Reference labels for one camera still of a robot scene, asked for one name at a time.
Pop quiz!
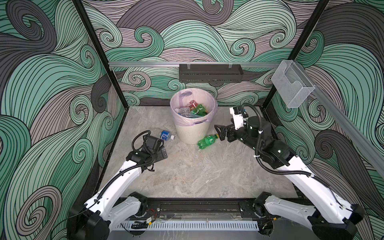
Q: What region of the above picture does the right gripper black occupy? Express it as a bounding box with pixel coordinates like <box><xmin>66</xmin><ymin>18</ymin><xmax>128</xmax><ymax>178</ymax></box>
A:
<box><xmin>216</xmin><ymin>116</ymin><xmax>266</xmax><ymax>153</ymax></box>

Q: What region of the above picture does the green soda bottle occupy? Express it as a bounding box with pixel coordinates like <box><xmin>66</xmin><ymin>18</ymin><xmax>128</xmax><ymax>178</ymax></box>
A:
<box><xmin>191</xmin><ymin>104</ymin><xmax>208</xmax><ymax>117</ymax></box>
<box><xmin>197</xmin><ymin>134</ymin><xmax>219</xmax><ymax>150</ymax></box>

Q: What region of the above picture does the clear bottle blue label white cap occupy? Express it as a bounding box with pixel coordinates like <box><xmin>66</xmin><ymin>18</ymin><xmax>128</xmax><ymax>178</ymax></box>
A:
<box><xmin>160</xmin><ymin>130</ymin><xmax>175</xmax><ymax>141</ymax></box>

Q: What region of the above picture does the red orange drink bottle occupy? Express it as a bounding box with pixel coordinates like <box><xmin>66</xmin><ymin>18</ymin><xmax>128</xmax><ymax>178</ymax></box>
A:
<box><xmin>189</xmin><ymin>100</ymin><xmax>198</xmax><ymax>111</ymax></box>

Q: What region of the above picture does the clear bottle blue red insert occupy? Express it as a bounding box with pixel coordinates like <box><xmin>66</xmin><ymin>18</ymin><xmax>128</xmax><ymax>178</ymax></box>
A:
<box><xmin>175</xmin><ymin>107</ymin><xmax>191</xmax><ymax>117</ymax></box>

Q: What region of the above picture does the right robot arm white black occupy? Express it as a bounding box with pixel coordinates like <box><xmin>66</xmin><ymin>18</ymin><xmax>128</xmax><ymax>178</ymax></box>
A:
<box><xmin>215</xmin><ymin>124</ymin><xmax>366</xmax><ymax>240</ymax></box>

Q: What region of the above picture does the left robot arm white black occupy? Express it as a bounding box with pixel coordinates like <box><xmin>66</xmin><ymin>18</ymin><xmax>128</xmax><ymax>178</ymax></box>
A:
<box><xmin>67</xmin><ymin>146</ymin><xmax>168</xmax><ymax>240</ymax></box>

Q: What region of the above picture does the cream ribbed waste bin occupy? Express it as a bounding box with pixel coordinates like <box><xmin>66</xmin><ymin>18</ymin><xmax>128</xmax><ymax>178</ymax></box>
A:
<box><xmin>175</xmin><ymin>121</ymin><xmax>211</xmax><ymax>145</ymax></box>

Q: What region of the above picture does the pink plastic bin liner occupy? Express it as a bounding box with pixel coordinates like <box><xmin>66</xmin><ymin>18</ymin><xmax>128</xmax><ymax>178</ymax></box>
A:
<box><xmin>170</xmin><ymin>88</ymin><xmax>218</xmax><ymax>127</ymax></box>

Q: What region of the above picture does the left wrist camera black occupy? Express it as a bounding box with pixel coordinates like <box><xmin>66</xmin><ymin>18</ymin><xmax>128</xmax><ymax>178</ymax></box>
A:
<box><xmin>132</xmin><ymin>130</ymin><xmax>164</xmax><ymax>154</ymax></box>

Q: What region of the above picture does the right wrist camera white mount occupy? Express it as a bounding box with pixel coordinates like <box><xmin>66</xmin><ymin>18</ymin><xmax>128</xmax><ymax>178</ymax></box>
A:
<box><xmin>229</xmin><ymin>103</ymin><xmax>272</xmax><ymax>142</ymax></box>

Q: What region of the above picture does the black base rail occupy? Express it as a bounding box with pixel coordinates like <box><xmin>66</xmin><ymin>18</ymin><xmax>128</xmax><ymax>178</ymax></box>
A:
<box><xmin>113</xmin><ymin>197</ymin><xmax>313</xmax><ymax>218</ymax></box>

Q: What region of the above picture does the black wall-mounted tray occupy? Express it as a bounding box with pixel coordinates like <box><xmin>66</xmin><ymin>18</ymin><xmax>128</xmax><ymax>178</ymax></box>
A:
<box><xmin>179</xmin><ymin>64</ymin><xmax>244</xmax><ymax>84</ymax></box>

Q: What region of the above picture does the aluminium rail back wall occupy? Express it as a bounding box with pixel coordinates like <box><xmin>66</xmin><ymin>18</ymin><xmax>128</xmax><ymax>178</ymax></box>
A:
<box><xmin>108</xmin><ymin>61</ymin><xmax>280</xmax><ymax>68</ymax></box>

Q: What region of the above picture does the aluminium rail wall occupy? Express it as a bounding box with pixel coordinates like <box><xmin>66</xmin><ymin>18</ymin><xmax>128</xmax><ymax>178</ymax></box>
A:
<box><xmin>108</xmin><ymin>61</ymin><xmax>280</xmax><ymax>68</ymax></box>
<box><xmin>295</xmin><ymin>64</ymin><xmax>384</xmax><ymax>170</ymax></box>

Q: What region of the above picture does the clear acrylic wall holder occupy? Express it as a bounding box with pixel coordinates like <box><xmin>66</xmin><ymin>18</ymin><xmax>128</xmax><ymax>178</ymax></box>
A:
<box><xmin>271</xmin><ymin>60</ymin><xmax>315</xmax><ymax>109</ymax></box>

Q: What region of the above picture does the white slotted cable duct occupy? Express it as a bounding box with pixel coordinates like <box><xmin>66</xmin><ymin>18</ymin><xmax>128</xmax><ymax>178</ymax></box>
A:
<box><xmin>113</xmin><ymin>220</ymin><xmax>260</xmax><ymax>232</ymax></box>

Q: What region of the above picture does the aluminium rail right wall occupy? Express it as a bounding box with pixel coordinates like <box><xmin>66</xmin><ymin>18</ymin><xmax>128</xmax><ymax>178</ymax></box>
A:
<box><xmin>295</xmin><ymin>64</ymin><xmax>384</xmax><ymax>170</ymax></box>

